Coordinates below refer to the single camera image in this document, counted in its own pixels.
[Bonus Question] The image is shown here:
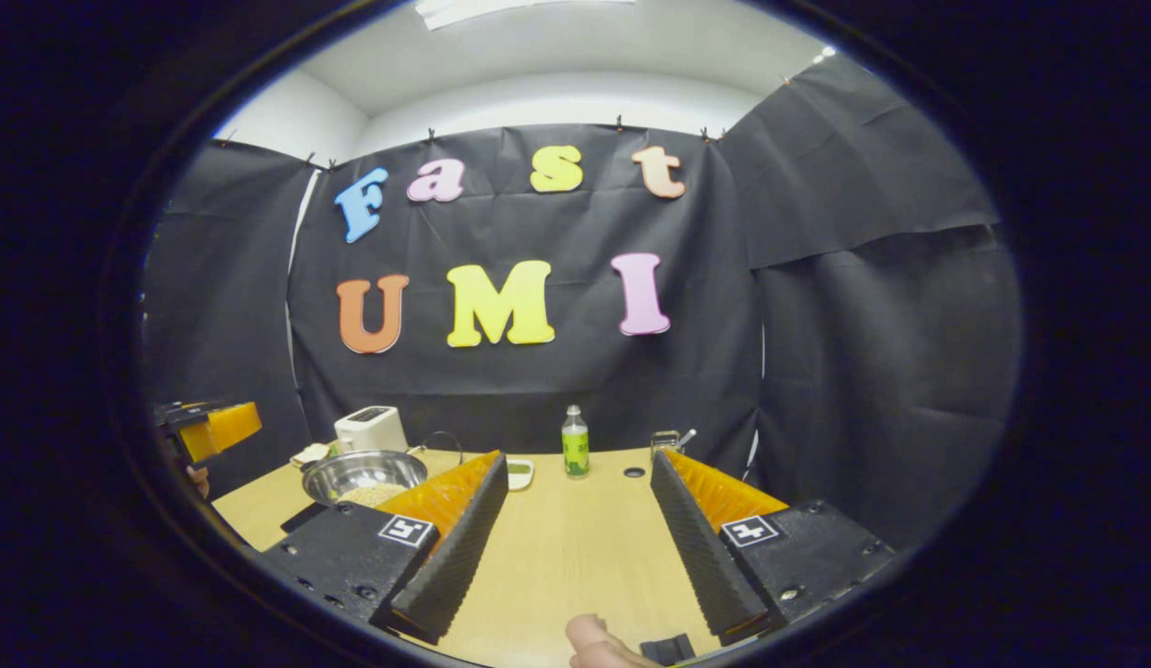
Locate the pile of soybeans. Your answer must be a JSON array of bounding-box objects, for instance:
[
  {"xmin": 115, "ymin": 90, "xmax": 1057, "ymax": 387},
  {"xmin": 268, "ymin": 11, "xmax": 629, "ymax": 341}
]
[{"xmin": 337, "ymin": 482, "xmax": 409, "ymax": 508}]

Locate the green label drink bottle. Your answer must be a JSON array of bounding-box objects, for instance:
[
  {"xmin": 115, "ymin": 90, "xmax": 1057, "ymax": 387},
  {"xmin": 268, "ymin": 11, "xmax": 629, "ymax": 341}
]
[{"xmin": 561, "ymin": 405, "xmax": 591, "ymax": 480}]

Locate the white toaster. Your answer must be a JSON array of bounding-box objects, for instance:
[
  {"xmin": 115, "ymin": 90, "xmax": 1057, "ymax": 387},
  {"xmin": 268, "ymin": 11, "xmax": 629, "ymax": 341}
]
[{"xmin": 334, "ymin": 405, "xmax": 409, "ymax": 456}]

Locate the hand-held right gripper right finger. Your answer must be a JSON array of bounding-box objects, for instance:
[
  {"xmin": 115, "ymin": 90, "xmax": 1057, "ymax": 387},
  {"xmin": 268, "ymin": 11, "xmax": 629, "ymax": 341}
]
[{"xmin": 649, "ymin": 449, "xmax": 896, "ymax": 648}]

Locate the large ceiling light panel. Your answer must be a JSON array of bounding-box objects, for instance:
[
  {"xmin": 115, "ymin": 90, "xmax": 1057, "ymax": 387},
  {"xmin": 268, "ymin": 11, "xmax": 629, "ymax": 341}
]
[{"xmin": 415, "ymin": 0, "xmax": 636, "ymax": 31}]

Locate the row of black cloth clips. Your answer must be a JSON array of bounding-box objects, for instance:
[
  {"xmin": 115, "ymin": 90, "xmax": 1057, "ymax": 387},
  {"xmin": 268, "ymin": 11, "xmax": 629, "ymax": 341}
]
[{"xmin": 218, "ymin": 74, "xmax": 794, "ymax": 173}]

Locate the black induction cooktop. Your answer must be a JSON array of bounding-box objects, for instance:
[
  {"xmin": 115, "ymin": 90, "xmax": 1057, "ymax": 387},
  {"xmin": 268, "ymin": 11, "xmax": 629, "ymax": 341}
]
[{"xmin": 280, "ymin": 501, "xmax": 330, "ymax": 534}]

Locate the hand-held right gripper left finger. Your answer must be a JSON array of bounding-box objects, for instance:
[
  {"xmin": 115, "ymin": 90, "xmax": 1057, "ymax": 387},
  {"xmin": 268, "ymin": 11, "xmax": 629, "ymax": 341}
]
[{"xmin": 260, "ymin": 450, "xmax": 509, "ymax": 646}]

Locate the stainless steel pot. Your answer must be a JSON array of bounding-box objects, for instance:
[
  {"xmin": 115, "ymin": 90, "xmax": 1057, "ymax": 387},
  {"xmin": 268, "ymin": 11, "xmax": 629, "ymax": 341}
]
[{"xmin": 301, "ymin": 449, "xmax": 429, "ymax": 508}]

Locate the black power cable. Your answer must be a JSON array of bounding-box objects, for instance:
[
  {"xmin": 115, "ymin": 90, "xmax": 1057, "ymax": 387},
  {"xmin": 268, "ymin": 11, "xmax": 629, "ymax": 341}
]
[{"xmin": 408, "ymin": 430, "xmax": 465, "ymax": 465}]

